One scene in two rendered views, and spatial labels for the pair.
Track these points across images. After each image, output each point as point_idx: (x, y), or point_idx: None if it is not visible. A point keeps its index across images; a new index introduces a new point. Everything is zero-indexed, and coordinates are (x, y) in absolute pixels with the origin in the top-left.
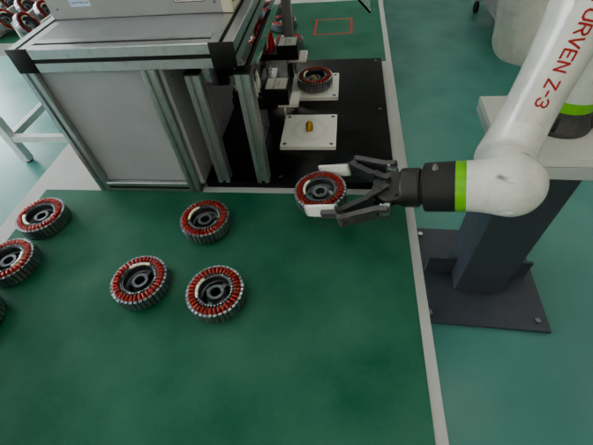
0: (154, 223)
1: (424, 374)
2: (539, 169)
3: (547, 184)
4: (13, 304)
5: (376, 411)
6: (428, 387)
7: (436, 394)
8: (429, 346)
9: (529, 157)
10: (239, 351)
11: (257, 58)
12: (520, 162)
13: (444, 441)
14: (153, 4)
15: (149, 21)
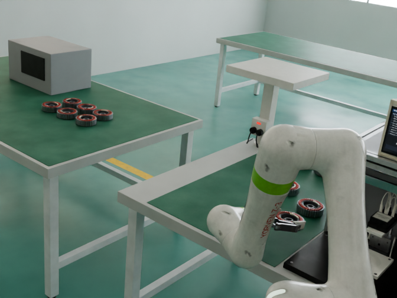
0: (324, 201)
1: (184, 220)
2: (217, 209)
3: (210, 214)
4: (304, 171)
5: (185, 208)
6: (179, 219)
7: (176, 219)
8: (191, 227)
9: (225, 209)
10: (234, 197)
11: (367, 180)
12: (225, 205)
13: (163, 213)
14: None
15: None
